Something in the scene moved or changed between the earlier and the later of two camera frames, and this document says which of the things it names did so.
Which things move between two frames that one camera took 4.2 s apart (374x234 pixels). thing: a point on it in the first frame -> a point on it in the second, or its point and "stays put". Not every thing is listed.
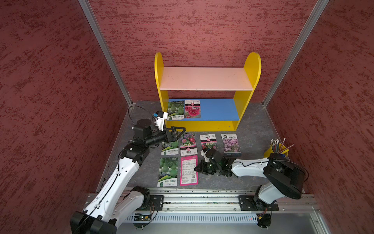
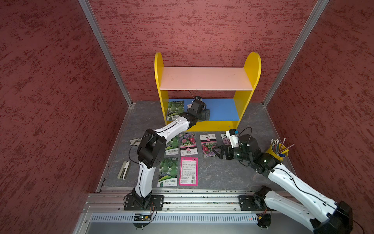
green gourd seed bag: (170, 148) stays put
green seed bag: (168, 172) stays put
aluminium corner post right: (296, 50) stays put
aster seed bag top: (188, 145) stays put
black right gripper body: (209, 168) -> (237, 152)
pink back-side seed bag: (188, 175) stays put
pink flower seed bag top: (208, 141) stays put
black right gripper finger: (199, 167) -> (219, 151)
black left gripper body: (162, 136) -> (202, 116)
